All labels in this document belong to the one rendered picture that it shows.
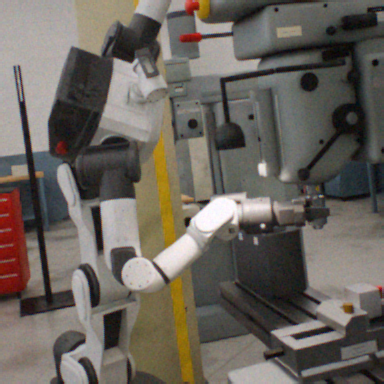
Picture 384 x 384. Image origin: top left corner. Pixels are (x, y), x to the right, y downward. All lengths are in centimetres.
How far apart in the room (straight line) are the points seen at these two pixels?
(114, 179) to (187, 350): 201
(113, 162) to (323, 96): 53
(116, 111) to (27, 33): 893
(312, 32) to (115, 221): 64
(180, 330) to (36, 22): 785
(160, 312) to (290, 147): 201
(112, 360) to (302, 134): 106
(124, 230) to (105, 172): 15
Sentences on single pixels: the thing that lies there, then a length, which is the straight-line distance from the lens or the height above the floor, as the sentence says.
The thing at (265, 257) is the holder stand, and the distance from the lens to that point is 186.
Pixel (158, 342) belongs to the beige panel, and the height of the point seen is 35.
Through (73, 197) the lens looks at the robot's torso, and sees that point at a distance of 192.
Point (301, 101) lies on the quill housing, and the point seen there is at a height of 151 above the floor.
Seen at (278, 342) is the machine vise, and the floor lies 100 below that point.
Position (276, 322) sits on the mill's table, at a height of 94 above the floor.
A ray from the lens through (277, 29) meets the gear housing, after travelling 140.
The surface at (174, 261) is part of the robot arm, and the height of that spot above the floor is 116.
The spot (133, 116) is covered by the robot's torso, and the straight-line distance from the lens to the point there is 162.
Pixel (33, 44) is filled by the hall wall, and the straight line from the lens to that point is 1049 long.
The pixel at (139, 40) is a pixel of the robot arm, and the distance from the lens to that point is 181.
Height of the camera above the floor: 151
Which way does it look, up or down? 3 degrees down
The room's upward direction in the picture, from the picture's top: 7 degrees counter-clockwise
